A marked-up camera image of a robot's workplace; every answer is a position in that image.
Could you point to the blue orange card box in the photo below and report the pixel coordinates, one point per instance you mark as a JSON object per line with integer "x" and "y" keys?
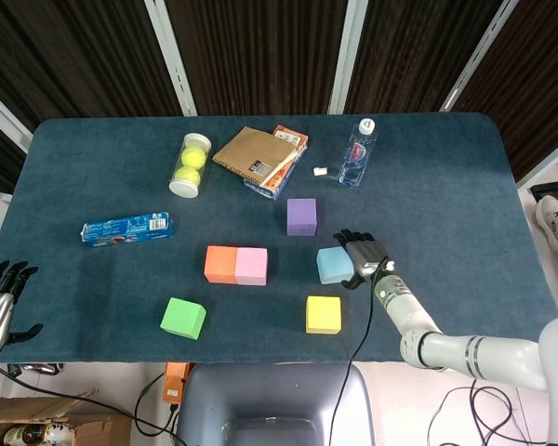
{"x": 290, "y": 137}

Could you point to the chrome metal bar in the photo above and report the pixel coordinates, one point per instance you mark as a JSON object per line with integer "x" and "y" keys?
{"x": 37, "y": 369}

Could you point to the pink foam cube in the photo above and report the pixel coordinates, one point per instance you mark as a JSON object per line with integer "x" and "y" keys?
{"x": 251, "y": 266}

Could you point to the light blue foam cube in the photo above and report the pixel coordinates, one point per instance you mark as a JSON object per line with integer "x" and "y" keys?
{"x": 332, "y": 266}

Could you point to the green foam cube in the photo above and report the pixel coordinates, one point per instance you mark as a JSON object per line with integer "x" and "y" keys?
{"x": 183, "y": 319}

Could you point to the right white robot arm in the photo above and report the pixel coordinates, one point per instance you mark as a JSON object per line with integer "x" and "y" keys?
{"x": 446, "y": 346}

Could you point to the teal table cloth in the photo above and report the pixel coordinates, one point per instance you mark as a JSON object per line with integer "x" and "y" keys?
{"x": 446, "y": 209}

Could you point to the small white eraser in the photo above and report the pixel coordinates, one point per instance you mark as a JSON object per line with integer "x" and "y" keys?
{"x": 320, "y": 171}

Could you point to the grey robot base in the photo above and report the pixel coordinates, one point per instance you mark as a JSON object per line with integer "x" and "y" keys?
{"x": 274, "y": 399}

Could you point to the purple foam cube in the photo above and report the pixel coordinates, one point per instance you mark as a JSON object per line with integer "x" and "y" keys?
{"x": 302, "y": 216}

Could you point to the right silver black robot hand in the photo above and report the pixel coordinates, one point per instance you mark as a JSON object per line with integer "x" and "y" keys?
{"x": 367, "y": 258}

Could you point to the brown cardboard box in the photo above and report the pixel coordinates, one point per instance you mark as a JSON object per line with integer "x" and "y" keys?
{"x": 97, "y": 427}

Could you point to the orange foam cube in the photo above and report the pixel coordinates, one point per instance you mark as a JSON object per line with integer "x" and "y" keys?
{"x": 220, "y": 265}

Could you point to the white sneaker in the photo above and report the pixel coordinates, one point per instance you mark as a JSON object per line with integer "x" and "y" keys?
{"x": 555, "y": 223}

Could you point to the bottle in cardboard box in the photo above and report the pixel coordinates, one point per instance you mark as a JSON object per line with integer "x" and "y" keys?
{"x": 28, "y": 436}

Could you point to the blue Oreo cookie box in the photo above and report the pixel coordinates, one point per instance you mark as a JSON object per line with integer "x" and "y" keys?
{"x": 128, "y": 228}

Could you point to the clear tennis ball tube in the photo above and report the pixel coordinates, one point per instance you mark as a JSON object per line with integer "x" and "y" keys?
{"x": 184, "y": 188}

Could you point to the brown spiral notebook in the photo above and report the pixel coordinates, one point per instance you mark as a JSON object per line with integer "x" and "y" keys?
{"x": 253, "y": 153}

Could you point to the yellow tennis ball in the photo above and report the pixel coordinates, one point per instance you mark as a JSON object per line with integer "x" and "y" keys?
{"x": 194, "y": 157}
{"x": 187, "y": 176}

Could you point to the white frame post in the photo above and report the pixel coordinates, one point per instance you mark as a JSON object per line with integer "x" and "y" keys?
{"x": 474, "y": 51}
{"x": 349, "y": 56}
{"x": 4, "y": 116}
{"x": 172, "y": 56}

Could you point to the yellow foam cube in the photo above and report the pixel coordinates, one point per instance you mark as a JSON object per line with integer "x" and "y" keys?
{"x": 323, "y": 315}

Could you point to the clear plastic water bottle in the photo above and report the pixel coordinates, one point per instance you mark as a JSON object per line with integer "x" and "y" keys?
{"x": 355, "y": 158}

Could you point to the orange power strip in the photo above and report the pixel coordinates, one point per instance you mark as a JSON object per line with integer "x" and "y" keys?
{"x": 174, "y": 383}

